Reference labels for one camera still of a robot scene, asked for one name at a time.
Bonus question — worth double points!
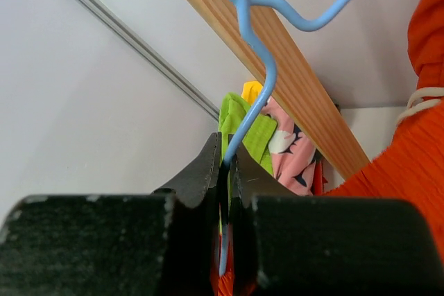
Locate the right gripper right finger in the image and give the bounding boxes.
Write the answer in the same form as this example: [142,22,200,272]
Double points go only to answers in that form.
[230,147,443,295]

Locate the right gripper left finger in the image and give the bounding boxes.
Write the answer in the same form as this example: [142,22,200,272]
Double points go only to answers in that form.
[1,133,221,295]

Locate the pink patterned shorts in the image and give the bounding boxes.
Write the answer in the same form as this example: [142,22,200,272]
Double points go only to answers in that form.
[262,98,316,196]

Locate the lime green shorts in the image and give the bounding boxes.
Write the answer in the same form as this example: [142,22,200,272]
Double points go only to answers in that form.
[218,93,278,176]

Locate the yellow shorts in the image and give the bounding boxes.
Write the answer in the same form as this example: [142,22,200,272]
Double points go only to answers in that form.
[241,81,263,105]

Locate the blue wire hanger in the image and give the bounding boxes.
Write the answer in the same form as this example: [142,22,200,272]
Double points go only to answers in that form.
[197,0,389,276]

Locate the wooden clothes rack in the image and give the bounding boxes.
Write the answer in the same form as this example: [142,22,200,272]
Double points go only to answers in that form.
[187,0,369,179]

